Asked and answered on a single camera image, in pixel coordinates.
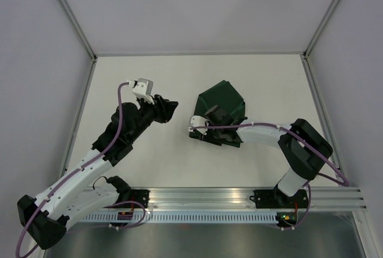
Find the dark green cloth napkin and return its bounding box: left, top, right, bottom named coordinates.
left=189, top=80, right=246, bottom=148

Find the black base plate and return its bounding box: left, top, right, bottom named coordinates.
left=116, top=189, right=150, bottom=208
left=253, top=189, right=309, bottom=209

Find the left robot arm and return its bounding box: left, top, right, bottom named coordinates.
left=17, top=95, right=178, bottom=250

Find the aluminium front rail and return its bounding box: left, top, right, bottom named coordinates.
left=83, top=186, right=369, bottom=211

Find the white slotted cable duct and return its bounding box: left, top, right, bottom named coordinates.
left=82, top=211, right=277, bottom=224

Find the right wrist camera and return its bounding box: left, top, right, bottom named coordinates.
left=188, top=116, right=209, bottom=135

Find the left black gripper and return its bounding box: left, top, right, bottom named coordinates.
left=128, top=94, right=178, bottom=142

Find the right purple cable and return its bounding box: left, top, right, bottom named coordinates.
left=190, top=123, right=351, bottom=230

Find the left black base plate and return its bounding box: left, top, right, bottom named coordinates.
left=116, top=189, right=150, bottom=208

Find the back aluminium frame bar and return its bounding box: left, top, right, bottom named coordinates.
left=95, top=50, right=305, bottom=58

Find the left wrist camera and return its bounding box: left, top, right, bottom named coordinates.
left=127, top=78, right=154, bottom=104

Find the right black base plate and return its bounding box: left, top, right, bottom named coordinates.
left=253, top=189, right=309, bottom=209

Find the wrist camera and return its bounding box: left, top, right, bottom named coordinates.
left=188, top=116, right=209, bottom=135
left=127, top=78, right=154, bottom=104

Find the aluminium frame post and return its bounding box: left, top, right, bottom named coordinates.
left=56, top=0, right=97, bottom=62
left=301, top=0, right=342, bottom=60

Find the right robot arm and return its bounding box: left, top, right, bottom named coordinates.
left=205, top=105, right=333, bottom=208

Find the right aluminium frame post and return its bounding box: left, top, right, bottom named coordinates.
left=301, top=0, right=342, bottom=60

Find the left aluminium frame post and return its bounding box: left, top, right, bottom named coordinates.
left=56, top=0, right=97, bottom=62

